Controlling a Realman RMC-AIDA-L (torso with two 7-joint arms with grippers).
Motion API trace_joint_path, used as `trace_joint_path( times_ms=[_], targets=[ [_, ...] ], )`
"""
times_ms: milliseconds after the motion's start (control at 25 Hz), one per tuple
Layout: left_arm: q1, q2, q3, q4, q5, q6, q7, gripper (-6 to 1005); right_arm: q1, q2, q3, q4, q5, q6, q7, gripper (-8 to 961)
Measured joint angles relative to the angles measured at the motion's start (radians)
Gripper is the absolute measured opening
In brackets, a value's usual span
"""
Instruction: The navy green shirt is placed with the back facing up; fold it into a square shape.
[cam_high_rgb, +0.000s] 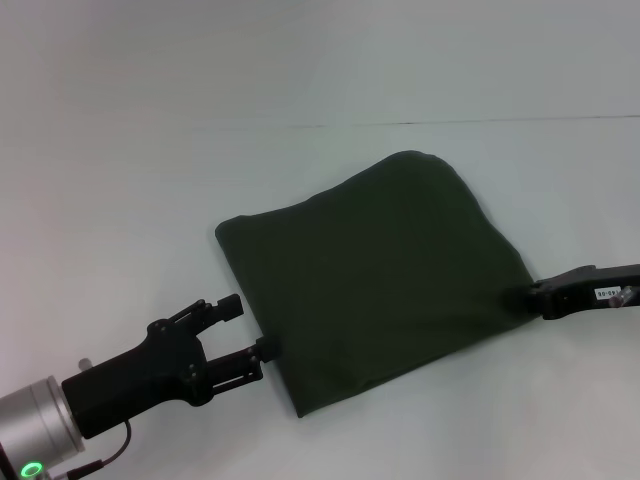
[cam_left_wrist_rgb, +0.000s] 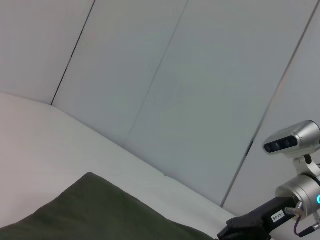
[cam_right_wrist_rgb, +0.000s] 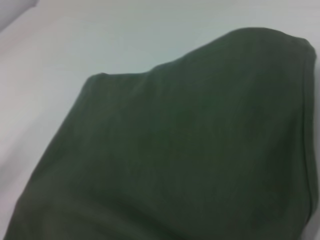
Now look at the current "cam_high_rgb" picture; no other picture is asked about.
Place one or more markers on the dark green t-shirt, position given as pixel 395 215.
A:
pixel 375 280

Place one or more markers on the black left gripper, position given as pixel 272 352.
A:
pixel 135 380

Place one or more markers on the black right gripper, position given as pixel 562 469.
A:
pixel 595 290

